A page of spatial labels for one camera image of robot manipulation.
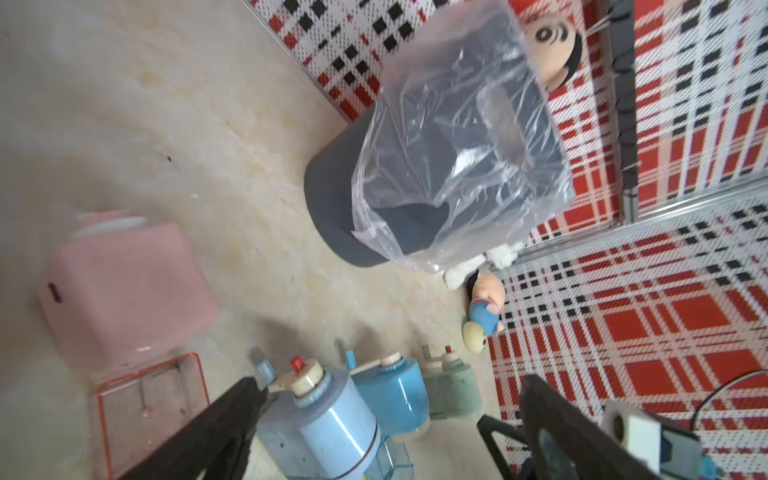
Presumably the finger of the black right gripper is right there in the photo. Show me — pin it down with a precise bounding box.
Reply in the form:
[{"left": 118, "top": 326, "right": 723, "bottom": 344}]
[{"left": 476, "top": 415, "right": 529, "bottom": 480}]

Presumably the light blue pencil sharpener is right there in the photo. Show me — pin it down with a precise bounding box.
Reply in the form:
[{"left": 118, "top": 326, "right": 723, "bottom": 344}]
[{"left": 249, "top": 347, "right": 381, "bottom": 479}]

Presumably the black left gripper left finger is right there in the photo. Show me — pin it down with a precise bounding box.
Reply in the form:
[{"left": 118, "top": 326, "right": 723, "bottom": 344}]
[{"left": 122, "top": 377, "right": 268, "bottom": 479}]

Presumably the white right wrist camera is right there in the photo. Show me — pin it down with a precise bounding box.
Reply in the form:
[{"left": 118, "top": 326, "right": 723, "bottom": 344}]
[{"left": 601, "top": 399, "right": 724, "bottom": 480}]

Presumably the pink pig plush blue shirt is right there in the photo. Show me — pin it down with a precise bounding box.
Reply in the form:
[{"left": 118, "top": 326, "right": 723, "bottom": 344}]
[{"left": 468, "top": 271, "right": 506, "bottom": 336}]

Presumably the clear plastic bin liner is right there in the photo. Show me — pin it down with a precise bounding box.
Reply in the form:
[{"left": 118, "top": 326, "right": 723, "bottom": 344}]
[{"left": 350, "top": 0, "right": 577, "bottom": 274}]

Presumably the bright blue pencil sharpener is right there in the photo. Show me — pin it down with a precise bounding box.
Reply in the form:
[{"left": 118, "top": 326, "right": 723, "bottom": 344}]
[{"left": 345, "top": 350, "right": 430, "bottom": 441}]

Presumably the hanging boy doll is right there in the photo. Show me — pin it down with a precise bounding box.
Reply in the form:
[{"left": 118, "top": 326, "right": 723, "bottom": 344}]
[{"left": 523, "top": 15, "right": 584, "bottom": 93}]

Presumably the grey white husky plush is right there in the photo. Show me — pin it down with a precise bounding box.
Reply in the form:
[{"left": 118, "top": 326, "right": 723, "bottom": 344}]
[{"left": 443, "top": 241, "right": 525, "bottom": 291}]

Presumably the pink pencil sharpener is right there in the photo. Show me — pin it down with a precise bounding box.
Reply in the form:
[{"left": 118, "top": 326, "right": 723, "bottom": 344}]
[{"left": 38, "top": 210, "right": 218, "bottom": 377}]

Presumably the dark grey trash bin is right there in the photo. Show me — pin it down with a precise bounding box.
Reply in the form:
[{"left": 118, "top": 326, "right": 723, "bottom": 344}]
[{"left": 302, "top": 11, "right": 571, "bottom": 269}]

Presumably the black hook rail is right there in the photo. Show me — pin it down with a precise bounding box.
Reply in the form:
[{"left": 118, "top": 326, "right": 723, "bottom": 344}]
[{"left": 607, "top": 1, "right": 639, "bottom": 201}]

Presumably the blue sharpener shavings tray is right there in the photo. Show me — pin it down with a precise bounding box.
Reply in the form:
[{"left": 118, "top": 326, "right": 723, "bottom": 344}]
[{"left": 363, "top": 437, "right": 414, "bottom": 480}]

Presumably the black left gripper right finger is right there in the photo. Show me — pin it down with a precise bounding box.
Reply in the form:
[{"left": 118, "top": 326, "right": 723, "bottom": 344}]
[{"left": 519, "top": 375, "right": 658, "bottom": 479}]

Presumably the green pencil sharpener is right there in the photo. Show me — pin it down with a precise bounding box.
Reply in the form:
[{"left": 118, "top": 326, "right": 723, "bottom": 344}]
[{"left": 422, "top": 345, "right": 483, "bottom": 421}]

